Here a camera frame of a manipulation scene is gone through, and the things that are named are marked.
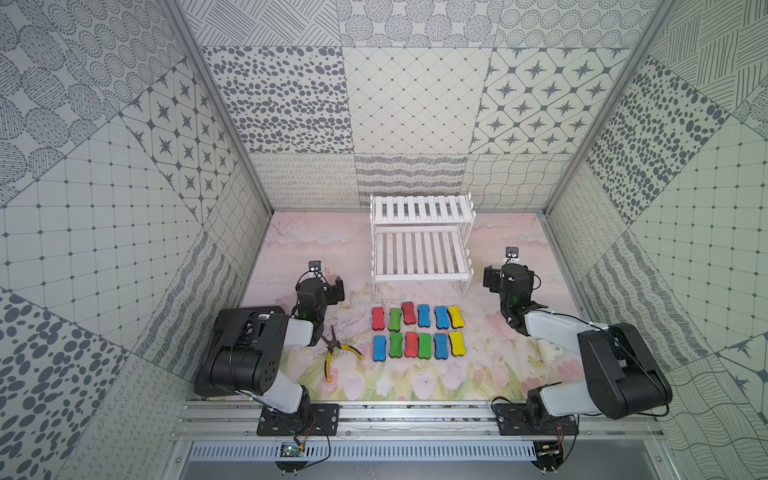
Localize yellow eraser shelf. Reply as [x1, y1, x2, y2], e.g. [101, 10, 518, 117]
[448, 331, 466, 357]
[447, 306, 465, 329]

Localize blue eraser top shelf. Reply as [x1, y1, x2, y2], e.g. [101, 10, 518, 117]
[417, 304, 431, 328]
[434, 306, 451, 330]

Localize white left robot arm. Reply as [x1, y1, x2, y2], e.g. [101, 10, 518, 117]
[194, 272, 345, 422]

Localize green eraser top shelf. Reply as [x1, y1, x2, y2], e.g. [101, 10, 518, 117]
[388, 308, 403, 332]

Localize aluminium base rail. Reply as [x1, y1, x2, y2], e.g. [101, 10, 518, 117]
[170, 399, 667, 468]

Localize white slatted two-tier shelf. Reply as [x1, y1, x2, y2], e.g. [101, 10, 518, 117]
[369, 194, 476, 297]

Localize yellow eraser top shelf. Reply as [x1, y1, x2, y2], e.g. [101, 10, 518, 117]
[447, 306, 465, 329]

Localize blue eraser shelf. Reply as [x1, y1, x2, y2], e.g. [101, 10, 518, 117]
[433, 333, 449, 360]
[434, 306, 451, 330]
[417, 304, 431, 328]
[372, 335, 387, 362]

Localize yellow handled pliers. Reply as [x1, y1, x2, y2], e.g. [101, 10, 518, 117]
[321, 326, 364, 383]

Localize small white cylinder on table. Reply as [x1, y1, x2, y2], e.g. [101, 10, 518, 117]
[536, 339, 563, 363]

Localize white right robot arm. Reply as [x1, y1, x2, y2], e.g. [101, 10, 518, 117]
[483, 263, 673, 425]

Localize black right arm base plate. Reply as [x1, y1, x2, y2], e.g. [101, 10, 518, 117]
[490, 397, 578, 437]

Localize red eraser top shelf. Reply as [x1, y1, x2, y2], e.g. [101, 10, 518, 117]
[401, 302, 417, 325]
[372, 307, 386, 331]

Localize red eraser shelf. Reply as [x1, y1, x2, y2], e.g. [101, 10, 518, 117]
[372, 307, 386, 331]
[404, 332, 419, 358]
[401, 302, 417, 325]

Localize green eraser shelf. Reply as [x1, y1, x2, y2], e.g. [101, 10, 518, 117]
[417, 333, 432, 359]
[388, 308, 403, 332]
[389, 332, 404, 358]

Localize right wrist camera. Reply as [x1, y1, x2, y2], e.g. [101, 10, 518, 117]
[505, 246, 519, 264]

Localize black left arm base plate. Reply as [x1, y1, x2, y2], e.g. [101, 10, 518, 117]
[256, 403, 340, 437]

